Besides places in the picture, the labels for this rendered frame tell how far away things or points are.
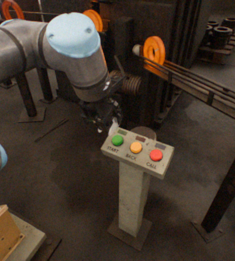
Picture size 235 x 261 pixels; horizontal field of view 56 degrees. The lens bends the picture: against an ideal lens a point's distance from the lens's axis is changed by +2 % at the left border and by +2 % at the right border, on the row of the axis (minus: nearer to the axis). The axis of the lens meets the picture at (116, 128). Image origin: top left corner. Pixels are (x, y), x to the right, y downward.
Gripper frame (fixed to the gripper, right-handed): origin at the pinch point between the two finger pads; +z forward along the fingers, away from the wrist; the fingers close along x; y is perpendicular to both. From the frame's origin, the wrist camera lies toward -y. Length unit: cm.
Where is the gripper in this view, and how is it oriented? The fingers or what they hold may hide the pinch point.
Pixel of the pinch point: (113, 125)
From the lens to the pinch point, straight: 71.2
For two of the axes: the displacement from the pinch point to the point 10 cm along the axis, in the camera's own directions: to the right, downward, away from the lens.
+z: 1.8, 5.3, 8.3
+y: -4.5, 8.0, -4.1
